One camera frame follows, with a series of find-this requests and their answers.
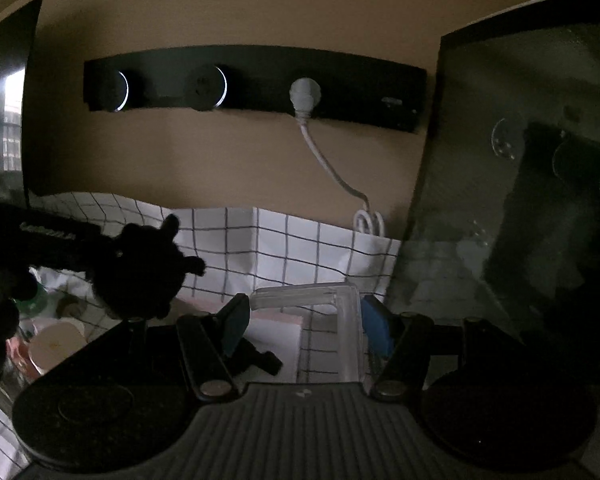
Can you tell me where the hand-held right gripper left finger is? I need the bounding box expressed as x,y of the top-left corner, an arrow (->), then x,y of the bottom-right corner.
122,292 -> 253,403

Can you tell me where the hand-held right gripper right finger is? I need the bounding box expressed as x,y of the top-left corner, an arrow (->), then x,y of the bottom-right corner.
361,295 -> 491,403

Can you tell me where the black plush toy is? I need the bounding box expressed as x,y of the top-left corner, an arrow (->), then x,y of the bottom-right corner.
87,214 -> 206,321

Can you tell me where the clear acrylic container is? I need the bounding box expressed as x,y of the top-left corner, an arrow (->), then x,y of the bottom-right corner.
250,282 -> 368,383

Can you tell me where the pink-edged white pad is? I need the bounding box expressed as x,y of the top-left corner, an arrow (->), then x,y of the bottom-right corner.
175,294 -> 306,386

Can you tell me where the white cup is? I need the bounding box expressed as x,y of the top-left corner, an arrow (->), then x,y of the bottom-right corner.
27,321 -> 87,376

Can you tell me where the black computer monitor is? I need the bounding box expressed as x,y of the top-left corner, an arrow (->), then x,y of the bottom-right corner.
0,0 -> 43,196
385,0 -> 600,361

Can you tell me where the white plug with cable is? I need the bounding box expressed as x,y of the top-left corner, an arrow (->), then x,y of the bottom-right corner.
289,77 -> 386,236

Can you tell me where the black wall power strip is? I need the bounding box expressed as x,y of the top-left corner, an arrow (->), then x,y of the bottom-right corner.
82,45 -> 427,136

